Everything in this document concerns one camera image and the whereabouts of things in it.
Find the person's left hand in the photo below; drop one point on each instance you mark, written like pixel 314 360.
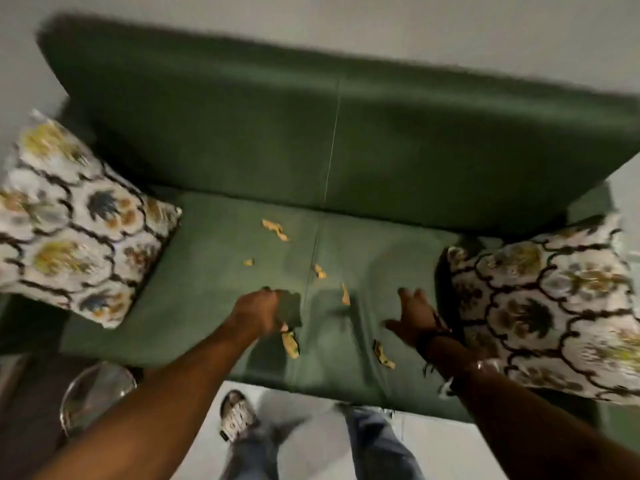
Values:
pixel 255 312

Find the person's right hand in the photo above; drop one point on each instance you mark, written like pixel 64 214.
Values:
pixel 417 319

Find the person's left fingers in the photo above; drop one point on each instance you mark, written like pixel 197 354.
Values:
pixel 276 307

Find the person's right thumb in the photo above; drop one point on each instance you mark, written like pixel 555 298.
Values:
pixel 392 325

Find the person's right forearm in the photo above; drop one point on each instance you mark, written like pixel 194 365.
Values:
pixel 525 419

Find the person's left forearm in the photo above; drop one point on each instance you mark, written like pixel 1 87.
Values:
pixel 150 414

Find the black thread wristband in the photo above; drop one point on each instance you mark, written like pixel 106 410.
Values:
pixel 434 339

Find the scattered yellow snack crumbs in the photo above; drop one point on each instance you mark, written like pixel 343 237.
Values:
pixel 274 228

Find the patterned sandal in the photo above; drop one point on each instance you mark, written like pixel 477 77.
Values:
pixel 236 413

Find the blue jeans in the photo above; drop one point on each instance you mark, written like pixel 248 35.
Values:
pixel 375 444

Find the floral cushion with dark flower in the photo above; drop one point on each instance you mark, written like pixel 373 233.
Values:
pixel 545 304

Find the green fabric sofa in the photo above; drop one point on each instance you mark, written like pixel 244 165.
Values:
pixel 400 159

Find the round clear glass side table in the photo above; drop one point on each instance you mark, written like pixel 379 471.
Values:
pixel 95 394

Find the floral cushion with blue flowers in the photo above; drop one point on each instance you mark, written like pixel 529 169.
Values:
pixel 75 224

